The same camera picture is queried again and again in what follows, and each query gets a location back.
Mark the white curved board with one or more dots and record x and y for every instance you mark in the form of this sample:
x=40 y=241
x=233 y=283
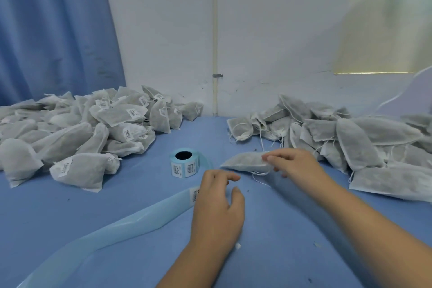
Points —
x=412 y=95

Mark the small white paper scrap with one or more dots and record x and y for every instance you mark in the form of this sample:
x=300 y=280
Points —
x=237 y=246

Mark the blue label roll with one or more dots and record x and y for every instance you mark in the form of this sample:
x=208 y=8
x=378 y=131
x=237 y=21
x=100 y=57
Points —
x=183 y=166

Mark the pile of unlabelled herb bags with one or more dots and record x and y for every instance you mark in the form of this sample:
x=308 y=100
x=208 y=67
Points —
x=337 y=139

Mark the person's right forearm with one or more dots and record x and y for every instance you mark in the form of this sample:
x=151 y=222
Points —
x=378 y=237

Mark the person's left hand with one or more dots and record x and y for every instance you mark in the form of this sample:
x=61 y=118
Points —
x=216 y=217

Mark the pile of labelled herb bags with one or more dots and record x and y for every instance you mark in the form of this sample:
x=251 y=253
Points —
x=74 y=132

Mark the white wall pipe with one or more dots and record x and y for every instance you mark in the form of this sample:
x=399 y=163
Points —
x=215 y=28

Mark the blue curtain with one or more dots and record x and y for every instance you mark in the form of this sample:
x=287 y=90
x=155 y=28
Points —
x=50 y=28

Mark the white sachet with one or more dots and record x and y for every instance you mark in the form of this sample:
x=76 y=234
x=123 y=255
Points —
x=244 y=161

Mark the person's right hand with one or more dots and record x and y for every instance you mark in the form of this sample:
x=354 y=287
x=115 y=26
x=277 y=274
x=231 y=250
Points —
x=293 y=166

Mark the grey pipe clamp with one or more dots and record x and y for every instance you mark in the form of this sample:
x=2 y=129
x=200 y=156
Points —
x=217 y=75

